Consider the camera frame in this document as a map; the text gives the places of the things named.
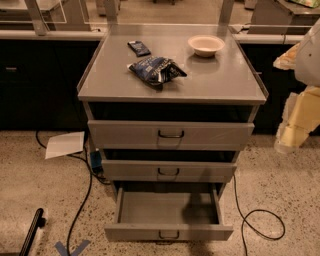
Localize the grey middle drawer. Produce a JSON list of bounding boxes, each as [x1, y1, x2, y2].
[[102, 160, 236, 183]]

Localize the grey drawer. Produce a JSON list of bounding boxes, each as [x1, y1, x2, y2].
[[102, 160, 236, 183], [105, 182, 233, 242], [88, 120, 254, 151]]

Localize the black bar bottom left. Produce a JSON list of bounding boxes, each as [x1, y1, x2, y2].
[[19, 208, 46, 256]]

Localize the white paper bowl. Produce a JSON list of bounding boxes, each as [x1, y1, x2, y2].
[[188, 35, 225, 57]]

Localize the blue power box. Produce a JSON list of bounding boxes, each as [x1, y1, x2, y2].
[[90, 151, 102, 169]]

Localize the dark counter cabinet row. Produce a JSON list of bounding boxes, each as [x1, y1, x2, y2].
[[0, 39, 305, 134]]

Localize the black floor cable left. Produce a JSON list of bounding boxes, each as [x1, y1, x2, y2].
[[35, 130, 111, 256]]

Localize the white paper sheet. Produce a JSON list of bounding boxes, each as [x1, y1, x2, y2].
[[45, 132, 85, 159]]

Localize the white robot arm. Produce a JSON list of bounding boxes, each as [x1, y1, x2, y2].
[[273, 19, 320, 154]]

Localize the black floor cable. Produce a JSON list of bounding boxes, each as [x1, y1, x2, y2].
[[232, 174, 287, 256], [35, 130, 111, 256]]

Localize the grey metal drawer cabinet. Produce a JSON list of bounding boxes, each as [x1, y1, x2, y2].
[[76, 23, 270, 209]]

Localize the blue chip bag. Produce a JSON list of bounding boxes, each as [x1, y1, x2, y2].
[[128, 56, 187, 86]]

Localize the grey top drawer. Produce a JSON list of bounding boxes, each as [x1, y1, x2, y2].
[[88, 120, 254, 151]]

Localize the grey bottom drawer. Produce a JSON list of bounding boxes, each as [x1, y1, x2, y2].
[[105, 182, 233, 242]]

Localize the blue tape cross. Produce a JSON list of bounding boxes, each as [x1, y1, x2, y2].
[[54, 239, 92, 256]]

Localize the black floor cable right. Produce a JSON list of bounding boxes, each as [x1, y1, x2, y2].
[[232, 174, 287, 256]]

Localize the small dark blue packet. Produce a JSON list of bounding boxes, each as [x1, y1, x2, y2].
[[127, 41, 151, 57]]

